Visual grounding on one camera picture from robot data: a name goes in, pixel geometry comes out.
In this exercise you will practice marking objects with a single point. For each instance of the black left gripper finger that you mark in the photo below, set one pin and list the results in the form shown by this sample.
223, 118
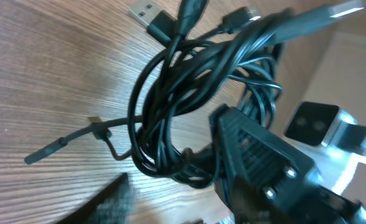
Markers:
110, 205

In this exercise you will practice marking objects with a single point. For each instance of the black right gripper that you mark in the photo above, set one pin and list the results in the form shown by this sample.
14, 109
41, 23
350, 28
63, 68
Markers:
266, 180

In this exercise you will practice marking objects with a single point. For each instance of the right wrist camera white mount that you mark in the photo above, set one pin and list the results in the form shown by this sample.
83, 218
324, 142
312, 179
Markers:
332, 138

